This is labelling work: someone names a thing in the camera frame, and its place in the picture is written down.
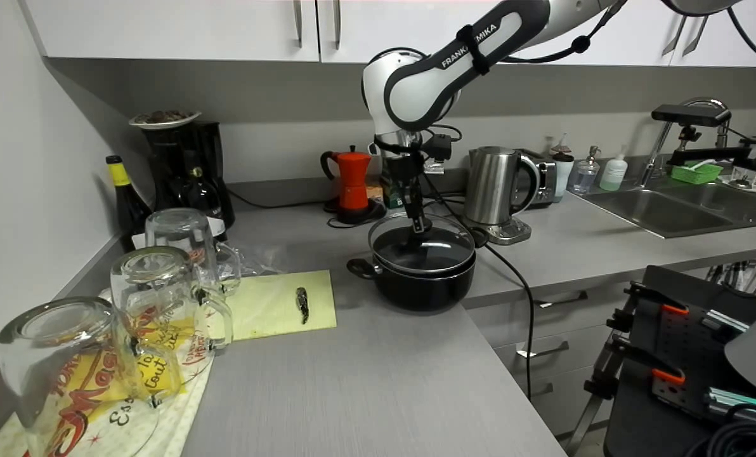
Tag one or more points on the near upturned glass jar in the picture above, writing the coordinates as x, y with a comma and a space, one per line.
66, 364

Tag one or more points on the upper cabinet doors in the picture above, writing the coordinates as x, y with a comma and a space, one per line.
352, 31

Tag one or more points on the white soap bottle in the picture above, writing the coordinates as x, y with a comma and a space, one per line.
611, 175

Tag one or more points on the glass lid with black knob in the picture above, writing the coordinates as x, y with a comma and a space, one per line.
445, 246

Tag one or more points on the black camera on stand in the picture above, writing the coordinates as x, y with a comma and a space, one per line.
694, 113

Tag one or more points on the black coffee maker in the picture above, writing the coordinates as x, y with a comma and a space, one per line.
186, 162

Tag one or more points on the stainless steel electric kettle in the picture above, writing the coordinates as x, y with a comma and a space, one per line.
489, 193

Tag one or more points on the green sponge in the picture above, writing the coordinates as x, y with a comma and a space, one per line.
697, 172

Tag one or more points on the dark wine bottle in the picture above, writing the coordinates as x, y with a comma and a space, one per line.
129, 209

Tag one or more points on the orange moka pot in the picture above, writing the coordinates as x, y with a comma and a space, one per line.
350, 172

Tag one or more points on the clear soap dispenser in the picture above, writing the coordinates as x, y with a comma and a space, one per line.
587, 170

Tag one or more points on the black cooking pot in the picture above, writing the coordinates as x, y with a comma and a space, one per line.
417, 293

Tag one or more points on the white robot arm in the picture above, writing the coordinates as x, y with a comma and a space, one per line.
406, 89

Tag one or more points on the steel kitchen sink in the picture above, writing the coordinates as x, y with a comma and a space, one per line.
676, 212

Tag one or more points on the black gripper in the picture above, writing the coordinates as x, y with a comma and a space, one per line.
403, 166

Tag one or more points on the middle upturned glass mug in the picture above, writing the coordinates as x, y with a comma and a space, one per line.
175, 323

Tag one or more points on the drawer handle lower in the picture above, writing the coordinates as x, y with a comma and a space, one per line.
522, 353

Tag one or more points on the far upturned glass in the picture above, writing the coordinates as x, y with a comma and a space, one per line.
201, 240

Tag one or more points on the yellow cutting mat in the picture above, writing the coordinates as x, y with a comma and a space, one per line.
283, 302

